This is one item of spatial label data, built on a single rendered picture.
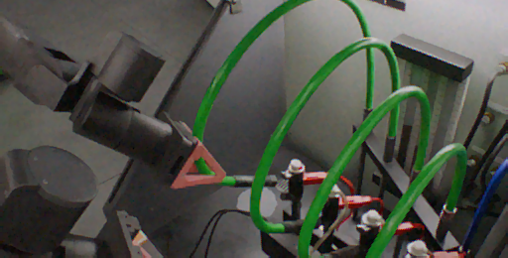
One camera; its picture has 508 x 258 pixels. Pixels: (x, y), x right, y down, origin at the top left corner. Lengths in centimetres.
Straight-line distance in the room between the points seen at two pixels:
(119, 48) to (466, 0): 53
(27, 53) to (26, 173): 26
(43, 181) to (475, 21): 65
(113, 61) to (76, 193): 20
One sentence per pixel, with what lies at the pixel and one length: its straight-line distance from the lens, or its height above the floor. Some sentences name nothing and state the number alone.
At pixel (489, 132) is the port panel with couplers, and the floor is 117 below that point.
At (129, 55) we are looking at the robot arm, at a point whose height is 143.
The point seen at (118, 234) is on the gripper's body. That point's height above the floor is 134.
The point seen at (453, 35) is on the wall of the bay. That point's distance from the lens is 77.
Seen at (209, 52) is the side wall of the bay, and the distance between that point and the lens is 91.
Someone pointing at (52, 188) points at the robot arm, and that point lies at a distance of 31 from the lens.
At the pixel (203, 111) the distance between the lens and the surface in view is 52.
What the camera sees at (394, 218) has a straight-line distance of 46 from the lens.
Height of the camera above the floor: 164
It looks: 36 degrees down
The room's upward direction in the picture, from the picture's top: 5 degrees counter-clockwise
